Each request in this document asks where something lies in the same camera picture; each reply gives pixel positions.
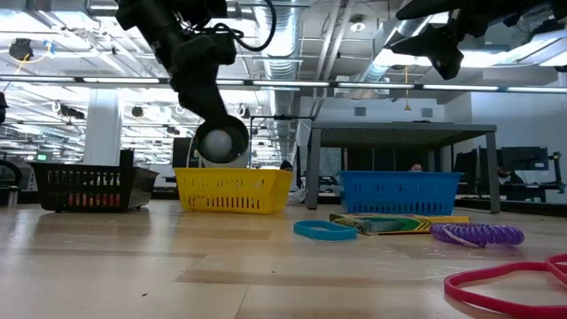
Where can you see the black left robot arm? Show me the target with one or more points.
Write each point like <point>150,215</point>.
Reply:
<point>146,22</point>

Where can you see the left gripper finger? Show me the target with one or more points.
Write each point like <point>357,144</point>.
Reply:
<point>204,104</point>

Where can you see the blue plastic basket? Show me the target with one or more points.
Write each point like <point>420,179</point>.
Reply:
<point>398,192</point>

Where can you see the white building pillar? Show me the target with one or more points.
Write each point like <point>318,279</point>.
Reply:
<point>102,133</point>

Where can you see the black ceiling device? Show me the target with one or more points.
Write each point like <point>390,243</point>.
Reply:
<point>20,49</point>

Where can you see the silver corrugated air duct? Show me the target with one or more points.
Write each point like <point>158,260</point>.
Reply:
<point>283,102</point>

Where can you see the yellow hanging pendant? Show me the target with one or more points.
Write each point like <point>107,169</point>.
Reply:
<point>406,106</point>

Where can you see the blue rubber band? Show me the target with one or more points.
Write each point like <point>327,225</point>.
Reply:
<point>323,237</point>

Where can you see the bright ceiling light panel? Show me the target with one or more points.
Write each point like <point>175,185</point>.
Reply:
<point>509,57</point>

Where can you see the yellow green crayon box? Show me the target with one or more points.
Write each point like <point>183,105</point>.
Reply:
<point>421,223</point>

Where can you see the yellow plastic basket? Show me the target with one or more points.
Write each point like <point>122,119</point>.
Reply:
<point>230,190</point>

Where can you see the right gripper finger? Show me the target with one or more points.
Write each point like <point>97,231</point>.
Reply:
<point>443,49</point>
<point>429,9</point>

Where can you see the red rubber band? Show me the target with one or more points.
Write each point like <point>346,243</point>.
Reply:
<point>449,285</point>

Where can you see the black background monitor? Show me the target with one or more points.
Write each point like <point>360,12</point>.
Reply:
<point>525,158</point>

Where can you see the long ceiling light strip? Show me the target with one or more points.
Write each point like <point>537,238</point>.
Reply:
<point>460,87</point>
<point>376,85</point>
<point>235,82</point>
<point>288,83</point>
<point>536,89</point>
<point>119,80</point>
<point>35,79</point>

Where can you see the black plastic basket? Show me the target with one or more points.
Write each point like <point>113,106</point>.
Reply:
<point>88,186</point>

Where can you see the grey perforated metal shelf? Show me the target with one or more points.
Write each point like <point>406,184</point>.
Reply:
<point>398,128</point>

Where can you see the person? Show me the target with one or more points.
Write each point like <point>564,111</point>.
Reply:
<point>416,167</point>
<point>505,175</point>
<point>287,165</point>

